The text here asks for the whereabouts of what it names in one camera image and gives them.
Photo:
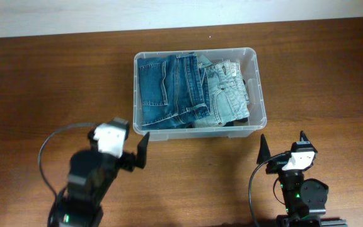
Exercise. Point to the light blue jeans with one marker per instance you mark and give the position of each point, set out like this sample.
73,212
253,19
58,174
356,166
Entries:
228,98

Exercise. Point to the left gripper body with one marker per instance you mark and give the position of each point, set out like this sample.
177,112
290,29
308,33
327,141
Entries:
128,158

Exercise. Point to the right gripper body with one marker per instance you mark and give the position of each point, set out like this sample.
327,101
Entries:
276,166

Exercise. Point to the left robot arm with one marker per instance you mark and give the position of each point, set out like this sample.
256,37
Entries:
92,171

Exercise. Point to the clear plastic storage bin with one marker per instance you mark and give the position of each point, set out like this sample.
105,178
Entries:
247,58

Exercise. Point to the dark blue jeans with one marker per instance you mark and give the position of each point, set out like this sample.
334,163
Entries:
174,92

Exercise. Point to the dark navy garment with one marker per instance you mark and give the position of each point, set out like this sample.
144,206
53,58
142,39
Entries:
243,112

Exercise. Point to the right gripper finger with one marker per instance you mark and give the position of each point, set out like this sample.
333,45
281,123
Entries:
264,152
303,137

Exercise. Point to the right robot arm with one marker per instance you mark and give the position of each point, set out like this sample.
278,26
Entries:
304,200

